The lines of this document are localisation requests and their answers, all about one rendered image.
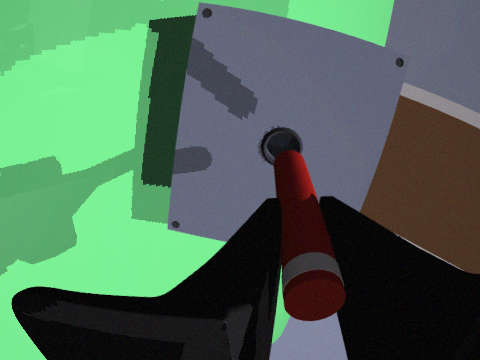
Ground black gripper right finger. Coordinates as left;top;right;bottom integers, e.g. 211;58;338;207
319;196;480;360

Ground red peg with white band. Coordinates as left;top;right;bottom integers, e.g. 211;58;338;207
273;149;345;321

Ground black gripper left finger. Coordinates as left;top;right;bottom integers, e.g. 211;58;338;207
12;199;283;360

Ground grey panel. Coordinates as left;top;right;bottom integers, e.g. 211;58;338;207
167;3;409;243

